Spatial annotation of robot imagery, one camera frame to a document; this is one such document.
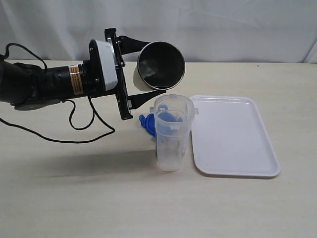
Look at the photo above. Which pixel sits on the white backdrop curtain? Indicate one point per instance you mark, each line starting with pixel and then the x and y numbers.
pixel 203 30

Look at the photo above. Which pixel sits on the blue plastic container lid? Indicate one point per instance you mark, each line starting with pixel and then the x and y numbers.
pixel 148 122

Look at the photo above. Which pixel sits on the clear plastic tall container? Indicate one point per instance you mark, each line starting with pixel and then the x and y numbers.
pixel 170 149

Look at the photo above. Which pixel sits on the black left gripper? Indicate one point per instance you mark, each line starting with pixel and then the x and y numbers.
pixel 93 80

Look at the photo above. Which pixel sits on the white plastic tray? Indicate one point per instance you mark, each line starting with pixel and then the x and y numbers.
pixel 229 139

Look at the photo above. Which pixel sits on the stainless steel cup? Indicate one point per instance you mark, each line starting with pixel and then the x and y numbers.
pixel 160 66

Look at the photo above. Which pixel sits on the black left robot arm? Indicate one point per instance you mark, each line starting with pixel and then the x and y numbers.
pixel 30 87

